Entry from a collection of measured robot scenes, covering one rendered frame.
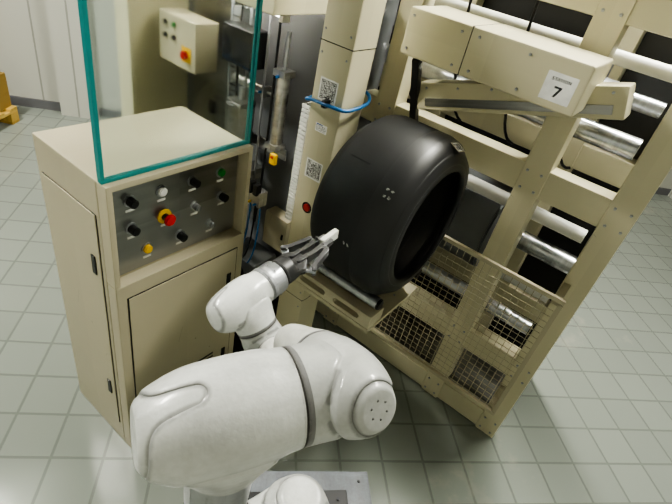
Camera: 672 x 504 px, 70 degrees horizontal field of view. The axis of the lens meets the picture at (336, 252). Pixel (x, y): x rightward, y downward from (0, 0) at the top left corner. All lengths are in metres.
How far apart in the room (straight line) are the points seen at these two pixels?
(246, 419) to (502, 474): 2.14
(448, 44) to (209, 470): 1.44
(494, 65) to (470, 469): 1.79
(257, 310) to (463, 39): 1.06
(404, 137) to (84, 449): 1.80
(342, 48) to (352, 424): 1.23
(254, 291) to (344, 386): 0.59
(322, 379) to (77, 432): 1.92
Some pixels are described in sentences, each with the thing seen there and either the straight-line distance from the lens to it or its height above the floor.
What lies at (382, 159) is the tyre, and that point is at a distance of 1.45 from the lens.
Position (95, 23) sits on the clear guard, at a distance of 1.33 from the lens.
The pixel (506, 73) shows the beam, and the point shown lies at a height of 1.69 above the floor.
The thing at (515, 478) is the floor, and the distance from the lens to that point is 2.65.
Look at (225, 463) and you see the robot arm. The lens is 0.59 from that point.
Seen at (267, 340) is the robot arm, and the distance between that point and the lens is 1.16.
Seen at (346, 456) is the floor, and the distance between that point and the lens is 2.39.
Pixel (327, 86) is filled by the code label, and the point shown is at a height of 1.52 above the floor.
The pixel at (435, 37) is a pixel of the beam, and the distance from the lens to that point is 1.73.
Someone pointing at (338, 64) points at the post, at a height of 1.60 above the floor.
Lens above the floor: 2.00
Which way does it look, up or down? 35 degrees down
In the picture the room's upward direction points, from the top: 14 degrees clockwise
